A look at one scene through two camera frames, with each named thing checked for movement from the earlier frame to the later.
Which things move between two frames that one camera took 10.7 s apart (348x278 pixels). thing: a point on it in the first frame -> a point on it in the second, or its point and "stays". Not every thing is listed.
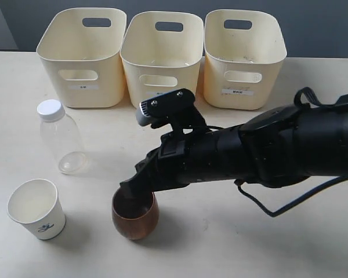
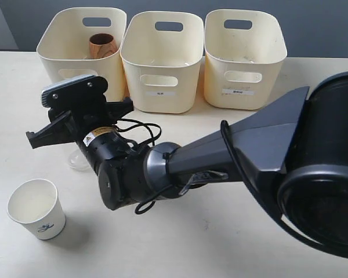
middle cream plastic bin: (160, 53) stays
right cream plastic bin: (244, 52) stays
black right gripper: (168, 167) -> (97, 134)
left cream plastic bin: (82, 51) stays
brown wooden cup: (135, 212) -> (101, 45)
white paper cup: (36, 204) stays
